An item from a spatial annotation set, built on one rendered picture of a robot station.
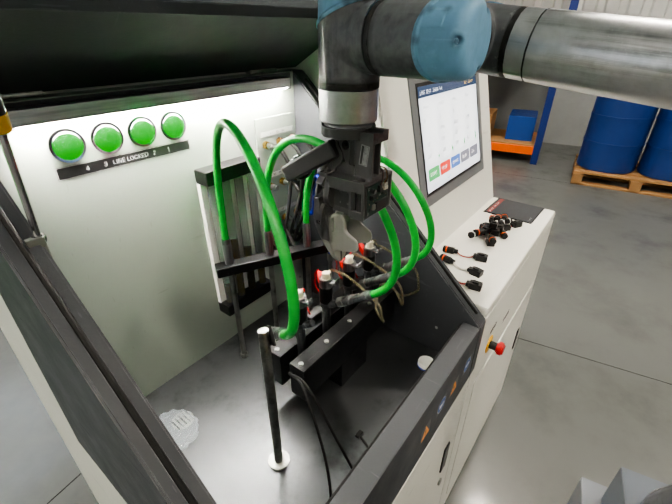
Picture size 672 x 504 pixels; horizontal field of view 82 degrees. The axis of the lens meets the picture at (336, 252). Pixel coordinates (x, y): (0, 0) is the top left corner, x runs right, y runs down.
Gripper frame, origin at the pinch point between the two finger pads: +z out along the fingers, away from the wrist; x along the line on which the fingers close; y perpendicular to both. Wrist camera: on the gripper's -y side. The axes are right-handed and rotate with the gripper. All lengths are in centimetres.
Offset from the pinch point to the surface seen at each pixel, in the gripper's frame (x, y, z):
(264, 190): -13.0, -0.7, -14.1
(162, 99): -4.7, -33.6, -20.4
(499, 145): 502, -111, 103
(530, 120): 527, -86, 72
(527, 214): 94, 10, 25
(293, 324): -16.0, 5.7, 1.1
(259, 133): 18.5, -36.2, -10.1
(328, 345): 3.2, -4.5, 24.8
